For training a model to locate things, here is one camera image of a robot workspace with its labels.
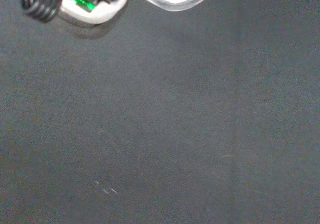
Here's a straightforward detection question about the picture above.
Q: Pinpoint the black bench cloth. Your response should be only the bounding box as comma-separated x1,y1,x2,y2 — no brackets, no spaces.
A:
0,0,320,224

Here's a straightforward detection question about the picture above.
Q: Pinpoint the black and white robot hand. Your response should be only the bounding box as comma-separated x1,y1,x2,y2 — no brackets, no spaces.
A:
19,0,132,25

